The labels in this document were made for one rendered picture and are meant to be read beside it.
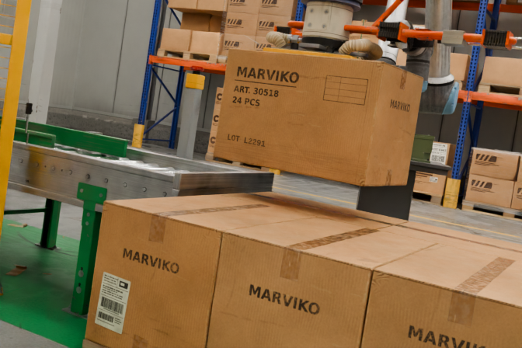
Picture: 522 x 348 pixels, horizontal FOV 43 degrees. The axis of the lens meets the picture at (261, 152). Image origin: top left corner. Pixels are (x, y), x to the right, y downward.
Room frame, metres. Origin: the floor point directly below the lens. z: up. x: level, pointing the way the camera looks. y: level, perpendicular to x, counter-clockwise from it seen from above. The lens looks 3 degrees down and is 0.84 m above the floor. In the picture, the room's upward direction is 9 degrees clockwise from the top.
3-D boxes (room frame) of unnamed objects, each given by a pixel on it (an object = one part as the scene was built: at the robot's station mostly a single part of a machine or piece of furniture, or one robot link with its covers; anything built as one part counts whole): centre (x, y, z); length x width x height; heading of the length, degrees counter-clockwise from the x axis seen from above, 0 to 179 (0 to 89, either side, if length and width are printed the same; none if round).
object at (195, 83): (3.31, 0.37, 0.50); 0.07 x 0.07 x 1.00; 62
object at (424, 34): (2.46, -0.40, 1.20); 0.93 x 0.30 x 0.04; 61
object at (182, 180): (2.60, 0.11, 0.58); 0.70 x 0.03 x 0.06; 152
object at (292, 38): (2.45, -0.17, 1.13); 0.34 x 0.25 x 0.06; 61
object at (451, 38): (2.22, -0.58, 1.19); 0.07 x 0.07 x 0.04; 61
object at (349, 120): (2.44, -0.19, 0.87); 0.60 x 0.40 x 0.40; 59
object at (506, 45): (2.15, -0.69, 1.20); 0.08 x 0.07 x 0.05; 61
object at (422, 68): (2.60, -0.54, 1.08); 0.12 x 0.09 x 0.12; 67
